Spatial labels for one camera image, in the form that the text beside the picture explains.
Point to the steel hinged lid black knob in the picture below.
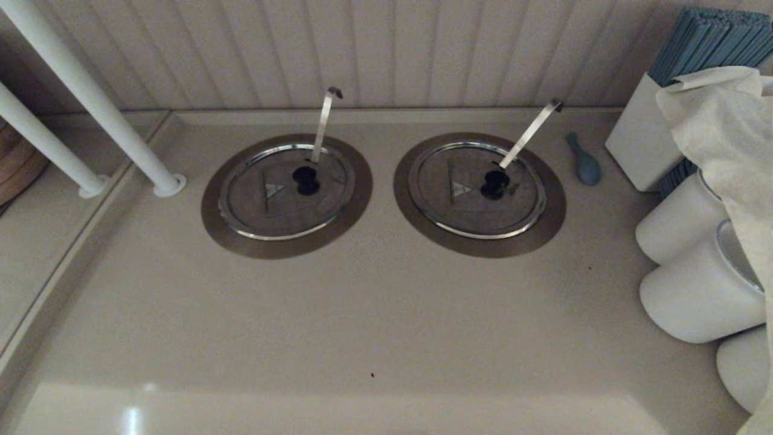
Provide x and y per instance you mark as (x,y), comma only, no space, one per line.
(459,211)
(266,211)

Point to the small blue spoon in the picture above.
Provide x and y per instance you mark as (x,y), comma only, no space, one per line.
(589,169)

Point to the round bronze well rim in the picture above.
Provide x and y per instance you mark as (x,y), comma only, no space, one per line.
(483,249)
(284,249)

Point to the white cylinder container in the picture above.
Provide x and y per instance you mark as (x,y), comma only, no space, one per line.
(743,368)
(676,223)
(694,296)

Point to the blue ribbed pack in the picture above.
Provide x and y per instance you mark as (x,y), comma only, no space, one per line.
(676,178)

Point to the white crumpled cloth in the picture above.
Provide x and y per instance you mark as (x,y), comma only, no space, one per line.
(724,133)

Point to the blue straw bundle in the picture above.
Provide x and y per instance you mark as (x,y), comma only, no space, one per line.
(712,42)

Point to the round wooden board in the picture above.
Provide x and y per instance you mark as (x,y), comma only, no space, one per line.
(18,169)

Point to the thick white post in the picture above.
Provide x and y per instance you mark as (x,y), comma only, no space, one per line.
(90,96)

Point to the thin white post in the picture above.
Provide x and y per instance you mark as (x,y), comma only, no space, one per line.
(42,142)

